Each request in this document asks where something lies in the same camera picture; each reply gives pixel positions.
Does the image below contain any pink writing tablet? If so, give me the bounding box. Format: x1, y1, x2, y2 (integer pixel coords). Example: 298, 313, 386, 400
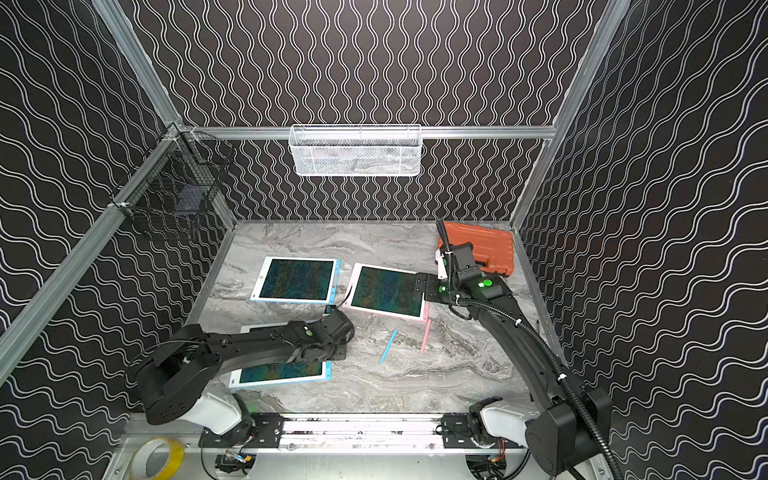
342, 263, 427, 322

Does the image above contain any pink stylus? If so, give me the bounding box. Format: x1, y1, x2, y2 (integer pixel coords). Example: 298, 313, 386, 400
419, 318, 432, 354

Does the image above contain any blue tablet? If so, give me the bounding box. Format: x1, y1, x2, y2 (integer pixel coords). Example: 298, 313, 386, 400
250, 256, 342, 305
228, 325, 334, 389

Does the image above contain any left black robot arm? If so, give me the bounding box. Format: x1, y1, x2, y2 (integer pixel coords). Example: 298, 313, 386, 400
128, 308, 355, 447

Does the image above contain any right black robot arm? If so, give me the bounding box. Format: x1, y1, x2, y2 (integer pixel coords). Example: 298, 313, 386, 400
415, 269, 624, 479

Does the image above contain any blue stylus on table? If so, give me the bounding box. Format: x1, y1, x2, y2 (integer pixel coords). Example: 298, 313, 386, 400
379, 329, 399, 364

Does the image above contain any orange plastic tool case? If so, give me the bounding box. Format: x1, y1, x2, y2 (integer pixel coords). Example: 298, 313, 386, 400
444, 222, 515, 277

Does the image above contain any yellow tape roll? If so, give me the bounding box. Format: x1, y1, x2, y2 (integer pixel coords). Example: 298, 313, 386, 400
128, 437, 185, 480

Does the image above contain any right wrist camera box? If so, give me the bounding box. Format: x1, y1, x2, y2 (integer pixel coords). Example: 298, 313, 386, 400
435, 243, 482, 280

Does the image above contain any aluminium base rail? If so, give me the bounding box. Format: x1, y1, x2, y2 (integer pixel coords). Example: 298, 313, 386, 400
197, 412, 526, 452

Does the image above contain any white wire basket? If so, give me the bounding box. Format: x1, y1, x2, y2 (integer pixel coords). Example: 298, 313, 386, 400
288, 124, 423, 177

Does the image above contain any black wire basket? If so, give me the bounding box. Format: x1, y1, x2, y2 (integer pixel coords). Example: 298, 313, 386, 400
112, 128, 235, 243

